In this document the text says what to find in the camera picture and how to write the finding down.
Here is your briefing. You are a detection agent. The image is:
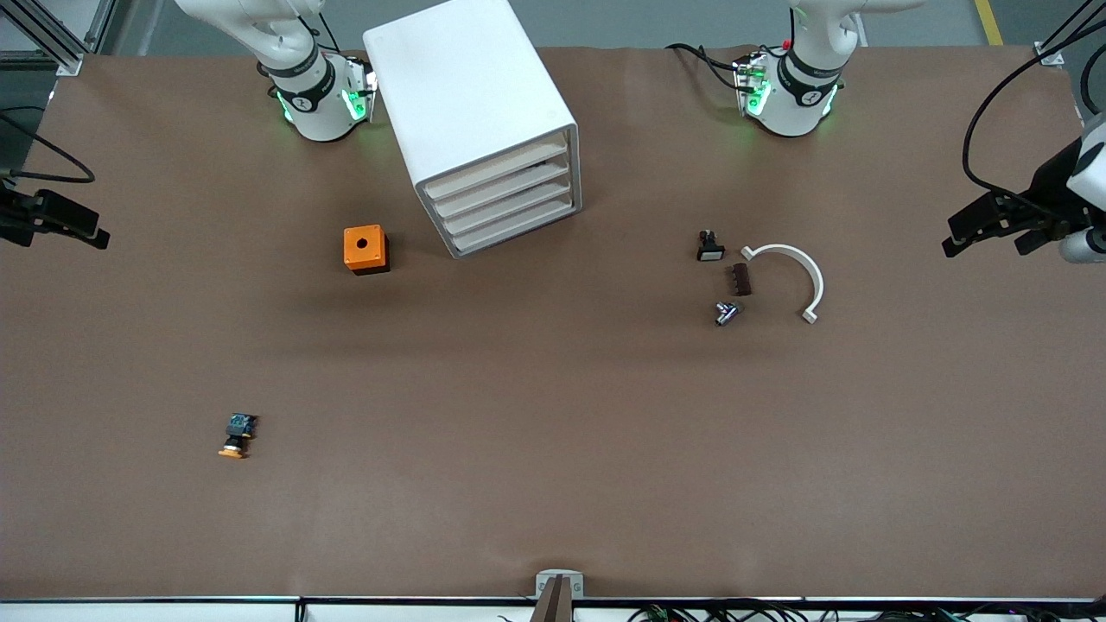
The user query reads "orange mushroom push button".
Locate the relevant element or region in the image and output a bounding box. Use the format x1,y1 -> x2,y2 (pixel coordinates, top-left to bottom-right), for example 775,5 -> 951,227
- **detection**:
217,412 -> 259,460

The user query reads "orange box with hole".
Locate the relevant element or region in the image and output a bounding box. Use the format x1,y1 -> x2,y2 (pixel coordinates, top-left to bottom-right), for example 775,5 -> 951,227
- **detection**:
343,224 -> 391,276

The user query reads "aluminium frame post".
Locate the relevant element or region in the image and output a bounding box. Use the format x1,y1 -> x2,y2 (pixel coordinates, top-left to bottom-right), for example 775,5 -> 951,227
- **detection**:
0,0 -> 118,77
1035,0 -> 1106,68

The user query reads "white plastic half-ring clamp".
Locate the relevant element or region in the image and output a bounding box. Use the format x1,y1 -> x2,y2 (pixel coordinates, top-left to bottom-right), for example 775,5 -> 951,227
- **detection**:
740,243 -> 827,326

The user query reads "black base cable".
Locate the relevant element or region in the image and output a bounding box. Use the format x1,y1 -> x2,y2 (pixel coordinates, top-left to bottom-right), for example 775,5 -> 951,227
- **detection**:
664,41 -> 754,92

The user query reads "black cable bundle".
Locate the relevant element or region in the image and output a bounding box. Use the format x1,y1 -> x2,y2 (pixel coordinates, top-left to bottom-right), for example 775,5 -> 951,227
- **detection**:
626,603 -> 1106,622

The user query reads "grey metal mount bracket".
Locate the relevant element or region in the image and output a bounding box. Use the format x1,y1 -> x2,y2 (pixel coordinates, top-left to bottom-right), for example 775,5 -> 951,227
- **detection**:
535,569 -> 586,622

